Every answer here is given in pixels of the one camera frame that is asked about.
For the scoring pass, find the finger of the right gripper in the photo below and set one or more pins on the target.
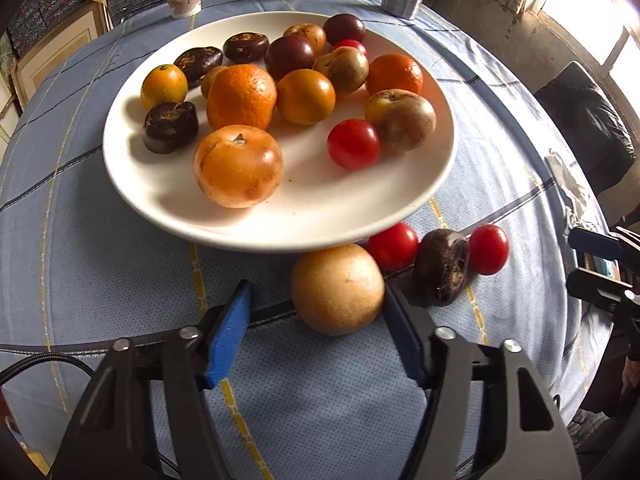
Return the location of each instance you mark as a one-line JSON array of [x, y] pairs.
[[605, 246], [594, 288]]

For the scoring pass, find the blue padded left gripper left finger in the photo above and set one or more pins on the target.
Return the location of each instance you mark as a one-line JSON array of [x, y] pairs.
[[229, 330]]

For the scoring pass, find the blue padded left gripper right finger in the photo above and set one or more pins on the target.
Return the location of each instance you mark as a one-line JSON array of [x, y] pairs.
[[410, 326]]

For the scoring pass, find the tan round pear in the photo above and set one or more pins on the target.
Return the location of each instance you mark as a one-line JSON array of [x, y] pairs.
[[337, 290]]

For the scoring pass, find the dark brown chestnut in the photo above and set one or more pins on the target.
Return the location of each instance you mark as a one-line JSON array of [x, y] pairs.
[[169, 126]]

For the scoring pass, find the bright orange mandarin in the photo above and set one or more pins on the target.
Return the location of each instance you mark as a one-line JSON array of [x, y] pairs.
[[241, 95]]

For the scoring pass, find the yellow orange with green stem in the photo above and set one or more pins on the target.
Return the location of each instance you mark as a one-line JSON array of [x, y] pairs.
[[163, 84]]

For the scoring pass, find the small tan mottled fruit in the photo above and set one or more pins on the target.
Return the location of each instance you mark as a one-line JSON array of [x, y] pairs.
[[347, 68]]

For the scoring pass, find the dark red plum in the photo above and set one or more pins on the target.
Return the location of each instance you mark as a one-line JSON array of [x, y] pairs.
[[288, 53], [343, 26]]

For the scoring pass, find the dark chestnut on table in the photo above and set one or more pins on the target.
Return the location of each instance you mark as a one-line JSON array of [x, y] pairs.
[[439, 271]]

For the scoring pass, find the red tomato beside pear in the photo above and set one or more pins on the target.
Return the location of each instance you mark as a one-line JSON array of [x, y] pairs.
[[395, 248]]

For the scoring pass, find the red tomato far right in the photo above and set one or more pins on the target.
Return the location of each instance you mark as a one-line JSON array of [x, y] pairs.
[[489, 249]]

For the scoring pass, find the black chair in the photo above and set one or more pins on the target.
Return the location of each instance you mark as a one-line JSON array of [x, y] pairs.
[[590, 125]]

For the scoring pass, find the large white oval plate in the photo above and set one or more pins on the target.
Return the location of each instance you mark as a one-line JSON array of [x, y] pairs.
[[318, 203]]

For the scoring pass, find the large orange persimmon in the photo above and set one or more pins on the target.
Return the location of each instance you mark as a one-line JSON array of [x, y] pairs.
[[238, 166]]

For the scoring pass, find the red cherry tomato front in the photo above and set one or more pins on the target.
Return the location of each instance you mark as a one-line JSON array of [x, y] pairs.
[[353, 144]]

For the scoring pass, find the brownish mottled apple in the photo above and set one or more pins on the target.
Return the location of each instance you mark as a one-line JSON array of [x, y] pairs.
[[402, 119]]

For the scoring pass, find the yellow orange round fruit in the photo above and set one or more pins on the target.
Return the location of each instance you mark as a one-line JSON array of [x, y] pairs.
[[305, 97]]

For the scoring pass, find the small brown longan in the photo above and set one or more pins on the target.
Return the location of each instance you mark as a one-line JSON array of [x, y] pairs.
[[210, 78]]

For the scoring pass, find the dark water chestnut front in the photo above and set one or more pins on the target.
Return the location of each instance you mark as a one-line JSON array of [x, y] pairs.
[[196, 63]]

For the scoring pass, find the dark water chestnut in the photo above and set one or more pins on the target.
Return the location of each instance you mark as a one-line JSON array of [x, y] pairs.
[[196, 63], [246, 47]]

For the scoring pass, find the orange mandarin on plate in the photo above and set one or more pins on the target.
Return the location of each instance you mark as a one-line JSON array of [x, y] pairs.
[[394, 71]]

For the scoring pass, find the dark water chestnut back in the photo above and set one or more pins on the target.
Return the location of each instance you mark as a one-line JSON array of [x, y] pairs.
[[246, 47]]

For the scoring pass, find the small red cherry tomato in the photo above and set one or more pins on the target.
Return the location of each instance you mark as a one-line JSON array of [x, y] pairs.
[[350, 43]]

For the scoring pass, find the tan fruit at plate back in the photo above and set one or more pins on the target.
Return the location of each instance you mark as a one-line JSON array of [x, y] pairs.
[[313, 33]]

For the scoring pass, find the wooden framed panel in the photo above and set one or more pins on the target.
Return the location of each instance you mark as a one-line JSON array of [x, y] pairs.
[[77, 29]]

